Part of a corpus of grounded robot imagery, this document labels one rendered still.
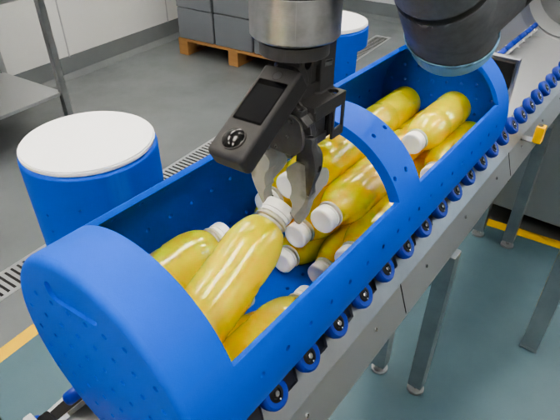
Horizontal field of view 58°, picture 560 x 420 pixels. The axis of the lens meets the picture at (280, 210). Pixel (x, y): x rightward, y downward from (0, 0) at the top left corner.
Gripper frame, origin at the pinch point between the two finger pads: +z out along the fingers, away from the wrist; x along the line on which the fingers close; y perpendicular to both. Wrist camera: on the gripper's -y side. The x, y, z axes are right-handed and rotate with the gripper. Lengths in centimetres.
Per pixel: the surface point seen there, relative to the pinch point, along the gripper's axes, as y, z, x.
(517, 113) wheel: 95, 21, -5
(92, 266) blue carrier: -22.5, -4.8, 4.0
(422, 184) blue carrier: 23.3, 4.9, -8.5
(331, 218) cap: 9.5, 6.2, -1.6
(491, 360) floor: 102, 119, -20
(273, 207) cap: -1.7, -1.5, -0.4
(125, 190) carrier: 9, 22, 46
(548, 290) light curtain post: 116, 88, -27
